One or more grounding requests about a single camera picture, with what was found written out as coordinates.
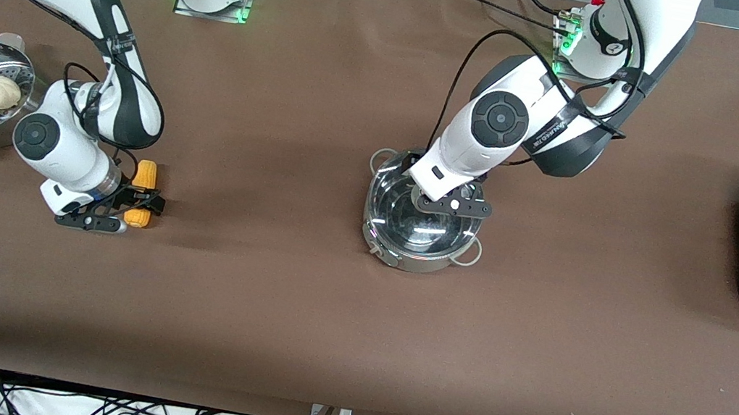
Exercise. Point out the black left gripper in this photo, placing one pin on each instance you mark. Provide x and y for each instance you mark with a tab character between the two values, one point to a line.
482	176

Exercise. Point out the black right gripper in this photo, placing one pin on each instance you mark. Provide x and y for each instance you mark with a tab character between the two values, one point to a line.
129	196

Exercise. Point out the yellow corn cob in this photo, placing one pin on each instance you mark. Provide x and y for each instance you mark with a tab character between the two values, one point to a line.
146	174

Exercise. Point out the glass pot lid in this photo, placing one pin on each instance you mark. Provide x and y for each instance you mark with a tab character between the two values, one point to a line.
424	234

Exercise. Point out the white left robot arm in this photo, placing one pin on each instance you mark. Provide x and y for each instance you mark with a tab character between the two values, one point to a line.
499	121

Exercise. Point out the stainless steel pot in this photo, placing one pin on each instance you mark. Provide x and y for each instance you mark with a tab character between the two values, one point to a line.
419	265

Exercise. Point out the brown table cover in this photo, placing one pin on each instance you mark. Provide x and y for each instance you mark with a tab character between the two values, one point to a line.
252	307

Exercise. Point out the white steamed bun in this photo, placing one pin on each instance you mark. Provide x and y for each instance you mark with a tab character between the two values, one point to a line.
0	94

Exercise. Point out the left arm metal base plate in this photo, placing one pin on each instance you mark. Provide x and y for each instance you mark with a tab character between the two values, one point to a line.
579	80

